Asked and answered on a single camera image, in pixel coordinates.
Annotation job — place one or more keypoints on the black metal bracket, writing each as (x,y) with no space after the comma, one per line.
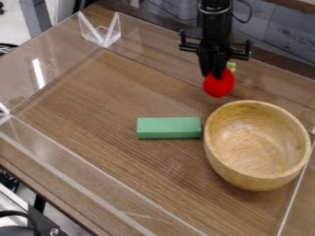
(47,227)

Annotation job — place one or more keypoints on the red plush strawberry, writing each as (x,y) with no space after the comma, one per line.
(217,87)

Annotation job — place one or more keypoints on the light wooden bowl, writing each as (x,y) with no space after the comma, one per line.
(256,144)

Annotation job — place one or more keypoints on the clear acrylic enclosure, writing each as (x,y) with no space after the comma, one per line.
(73,89)

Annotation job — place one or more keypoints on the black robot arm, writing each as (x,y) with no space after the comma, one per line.
(215,4)

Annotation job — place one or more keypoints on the green rectangular block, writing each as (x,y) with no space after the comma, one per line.
(168,127)

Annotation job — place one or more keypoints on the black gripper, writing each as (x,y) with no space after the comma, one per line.
(208,41)

